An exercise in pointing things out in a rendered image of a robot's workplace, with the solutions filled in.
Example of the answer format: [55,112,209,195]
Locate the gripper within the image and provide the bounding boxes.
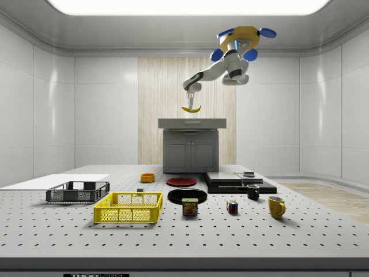
[186,91,196,112]

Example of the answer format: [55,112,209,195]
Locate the banana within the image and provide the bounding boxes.
[181,104,202,114]

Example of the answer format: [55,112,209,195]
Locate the white drawer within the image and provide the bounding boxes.
[157,118,228,131]

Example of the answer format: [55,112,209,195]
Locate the white cabinet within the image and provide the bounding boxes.
[163,128,220,174]

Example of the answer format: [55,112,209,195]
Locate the red plate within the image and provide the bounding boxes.
[166,177,198,187]

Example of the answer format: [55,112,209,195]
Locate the black stove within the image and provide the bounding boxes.
[201,171,277,194]

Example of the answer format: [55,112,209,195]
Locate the black plate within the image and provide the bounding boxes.
[167,188,208,204]

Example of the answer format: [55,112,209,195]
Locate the flat-sided can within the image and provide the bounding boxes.
[182,197,199,216]

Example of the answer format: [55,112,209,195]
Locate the black mug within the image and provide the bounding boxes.
[246,184,260,200]

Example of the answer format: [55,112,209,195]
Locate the yellow basket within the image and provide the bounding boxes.
[93,192,164,224]

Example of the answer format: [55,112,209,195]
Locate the yellow mug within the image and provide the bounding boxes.
[268,196,287,219]

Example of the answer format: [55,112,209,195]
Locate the dark grey basket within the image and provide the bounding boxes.
[46,181,111,204]

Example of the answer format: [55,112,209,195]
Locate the white board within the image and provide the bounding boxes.
[0,174,111,190]

